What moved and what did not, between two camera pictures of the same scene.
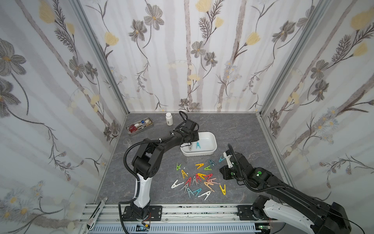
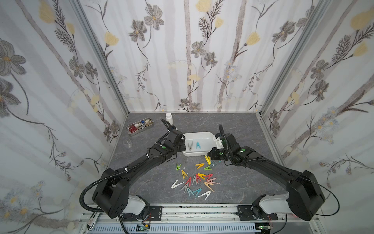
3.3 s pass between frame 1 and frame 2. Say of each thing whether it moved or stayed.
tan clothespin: stayed
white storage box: stayed
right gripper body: moved
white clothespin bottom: stayed
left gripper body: moved
